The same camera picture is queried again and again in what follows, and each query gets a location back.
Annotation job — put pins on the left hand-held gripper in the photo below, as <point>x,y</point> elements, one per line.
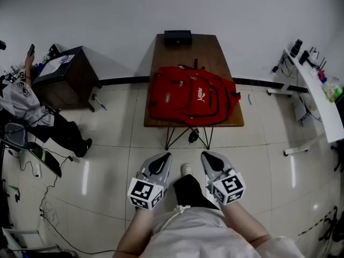
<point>145,189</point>

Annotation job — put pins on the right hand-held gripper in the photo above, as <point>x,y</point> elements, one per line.
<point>229,188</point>

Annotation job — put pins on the red backpack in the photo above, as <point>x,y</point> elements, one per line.
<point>174,98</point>

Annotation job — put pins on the person's left forearm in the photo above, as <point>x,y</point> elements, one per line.
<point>137,230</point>

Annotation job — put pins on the person's right forearm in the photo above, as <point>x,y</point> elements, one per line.
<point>242,222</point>

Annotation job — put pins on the person's white shoe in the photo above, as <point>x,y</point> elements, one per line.
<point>187,169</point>

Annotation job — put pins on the black headset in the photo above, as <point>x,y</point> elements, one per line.
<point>193,137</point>

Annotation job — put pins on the person's black trousers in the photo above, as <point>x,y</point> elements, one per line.
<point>190,192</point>

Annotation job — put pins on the person's white shirt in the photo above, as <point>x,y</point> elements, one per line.
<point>201,235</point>

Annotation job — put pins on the teal strip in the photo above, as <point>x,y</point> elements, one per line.
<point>250,99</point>

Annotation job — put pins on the grey computer case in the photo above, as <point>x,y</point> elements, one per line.
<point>305,109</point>

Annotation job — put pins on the black and green board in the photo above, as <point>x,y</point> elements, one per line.
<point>47,158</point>

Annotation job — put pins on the brown wooden table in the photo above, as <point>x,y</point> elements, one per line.
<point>188,54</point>

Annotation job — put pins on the yellow black striped tape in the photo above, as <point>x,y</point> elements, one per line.
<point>313,224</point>

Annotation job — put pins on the white power strip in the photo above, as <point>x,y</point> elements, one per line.
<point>39,171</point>

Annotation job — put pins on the dark wooden cabinet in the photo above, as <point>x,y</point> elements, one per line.
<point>72,85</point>

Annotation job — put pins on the white desk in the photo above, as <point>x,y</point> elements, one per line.
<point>319,98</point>

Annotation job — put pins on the black box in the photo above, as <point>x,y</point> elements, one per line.
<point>178,38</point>

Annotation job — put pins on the black office chair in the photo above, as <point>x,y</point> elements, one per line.
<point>334,224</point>

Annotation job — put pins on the black cup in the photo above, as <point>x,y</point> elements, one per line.
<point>304,57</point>

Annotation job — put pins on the green plastic bag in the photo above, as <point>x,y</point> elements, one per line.
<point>333,90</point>

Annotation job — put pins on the black cylindrical lens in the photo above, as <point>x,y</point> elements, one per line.
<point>295,48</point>

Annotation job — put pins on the grey plastic bin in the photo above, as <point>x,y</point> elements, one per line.
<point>16,134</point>

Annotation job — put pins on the white paper sheet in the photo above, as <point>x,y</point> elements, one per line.
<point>53,64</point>

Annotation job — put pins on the white metal rack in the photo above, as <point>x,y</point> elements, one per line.
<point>18,231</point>

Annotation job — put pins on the black desktop stand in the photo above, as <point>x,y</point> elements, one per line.
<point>53,51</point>

